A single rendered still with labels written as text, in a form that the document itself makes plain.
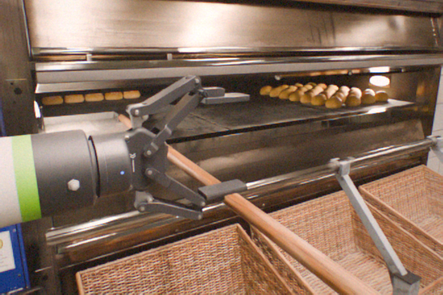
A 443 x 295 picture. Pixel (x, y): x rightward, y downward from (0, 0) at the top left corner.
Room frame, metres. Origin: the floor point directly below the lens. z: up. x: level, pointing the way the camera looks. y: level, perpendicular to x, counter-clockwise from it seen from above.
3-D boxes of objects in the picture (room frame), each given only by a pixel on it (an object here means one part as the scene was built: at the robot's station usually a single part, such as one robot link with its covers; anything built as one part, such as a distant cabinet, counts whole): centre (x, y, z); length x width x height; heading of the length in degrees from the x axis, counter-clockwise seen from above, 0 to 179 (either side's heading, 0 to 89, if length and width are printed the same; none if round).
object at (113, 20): (1.29, -0.31, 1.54); 1.79 x 0.11 x 0.19; 121
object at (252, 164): (1.29, -0.31, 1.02); 1.79 x 0.11 x 0.19; 121
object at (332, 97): (1.97, -0.58, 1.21); 0.61 x 0.48 x 0.06; 31
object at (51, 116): (1.56, 0.53, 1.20); 0.55 x 0.36 x 0.03; 120
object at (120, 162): (0.40, 0.11, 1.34); 0.09 x 0.07 x 0.08; 120
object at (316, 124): (1.31, -0.30, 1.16); 1.80 x 0.06 x 0.04; 121
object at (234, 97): (0.47, 0.00, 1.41); 0.07 x 0.03 x 0.01; 120
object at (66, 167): (0.37, 0.18, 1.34); 0.12 x 0.06 x 0.09; 30
